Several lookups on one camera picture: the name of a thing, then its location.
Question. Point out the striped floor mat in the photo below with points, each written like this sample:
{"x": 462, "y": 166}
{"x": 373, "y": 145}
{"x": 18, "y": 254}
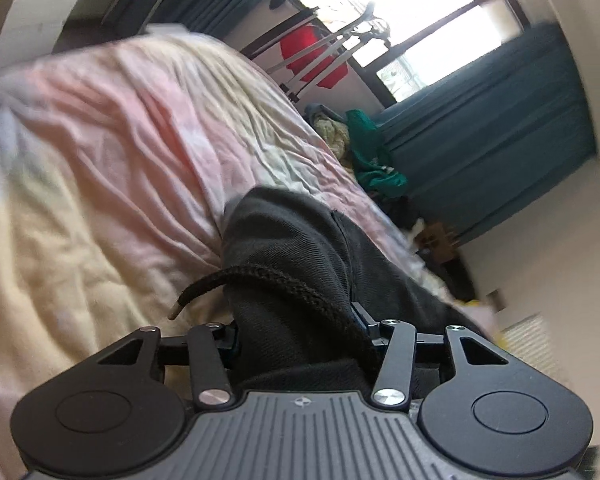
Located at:
{"x": 527, "y": 342}

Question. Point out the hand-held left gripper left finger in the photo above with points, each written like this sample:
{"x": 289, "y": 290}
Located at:
{"x": 207, "y": 360}

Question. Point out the yellow cloth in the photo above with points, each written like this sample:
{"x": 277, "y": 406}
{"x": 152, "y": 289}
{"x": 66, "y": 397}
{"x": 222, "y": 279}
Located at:
{"x": 332, "y": 135}

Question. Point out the dark laundry basket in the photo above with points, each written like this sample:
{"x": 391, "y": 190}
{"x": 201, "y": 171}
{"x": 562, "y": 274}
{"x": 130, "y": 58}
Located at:
{"x": 314, "y": 110}

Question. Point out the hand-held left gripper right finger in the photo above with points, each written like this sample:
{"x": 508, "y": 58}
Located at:
{"x": 397, "y": 360}

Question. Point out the red garment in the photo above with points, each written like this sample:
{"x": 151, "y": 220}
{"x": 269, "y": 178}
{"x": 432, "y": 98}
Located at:
{"x": 305, "y": 47}

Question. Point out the brown paper bag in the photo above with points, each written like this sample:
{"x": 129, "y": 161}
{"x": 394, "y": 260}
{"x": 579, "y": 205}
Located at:
{"x": 437, "y": 240}

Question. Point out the green garment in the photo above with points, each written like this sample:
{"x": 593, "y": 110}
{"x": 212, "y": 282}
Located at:
{"x": 375, "y": 160}

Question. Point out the metal clothes drying rack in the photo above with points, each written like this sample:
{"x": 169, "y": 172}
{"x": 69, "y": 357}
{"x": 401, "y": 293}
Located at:
{"x": 330, "y": 55}

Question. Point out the teal curtain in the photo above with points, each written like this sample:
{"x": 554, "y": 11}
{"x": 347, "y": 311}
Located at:
{"x": 215, "y": 0}
{"x": 490, "y": 130}

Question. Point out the bed with pastel sheet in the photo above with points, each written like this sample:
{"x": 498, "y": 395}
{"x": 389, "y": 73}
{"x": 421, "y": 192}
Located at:
{"x": 105, "y": 170}

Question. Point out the yellow plush toy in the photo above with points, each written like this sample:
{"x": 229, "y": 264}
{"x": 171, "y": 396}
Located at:
{"x": 474, "y": 303}

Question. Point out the window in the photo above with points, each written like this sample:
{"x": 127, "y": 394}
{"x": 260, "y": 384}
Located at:
{"x": 420, "y": 10}

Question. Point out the black armchair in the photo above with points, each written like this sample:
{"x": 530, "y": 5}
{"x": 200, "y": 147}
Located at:
{"x": 455, "y": 275}

